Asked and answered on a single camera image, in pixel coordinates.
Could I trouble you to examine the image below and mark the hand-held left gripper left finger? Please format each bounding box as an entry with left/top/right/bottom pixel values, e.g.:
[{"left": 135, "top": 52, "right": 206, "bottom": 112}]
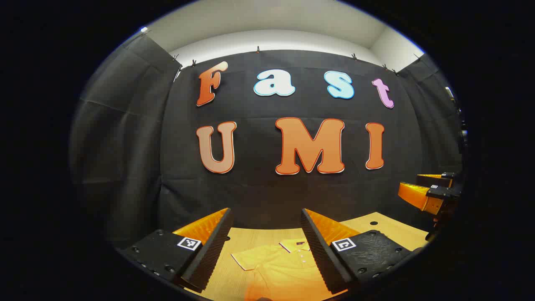
[{"left": 120, "top": 207, "right": 234, "bottom": 293}]

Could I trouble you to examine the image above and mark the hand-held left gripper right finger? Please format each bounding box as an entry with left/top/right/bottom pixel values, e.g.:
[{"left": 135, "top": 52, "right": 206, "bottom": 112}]
[{"left": 301, "top": 208, "right": 423, "bottom": 294}]

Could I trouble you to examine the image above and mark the orange T-shirt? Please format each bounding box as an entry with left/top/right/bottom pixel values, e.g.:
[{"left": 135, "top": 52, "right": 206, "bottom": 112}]
[{"left": 231, "top": 238, "right": 348, "bottom": 301}]

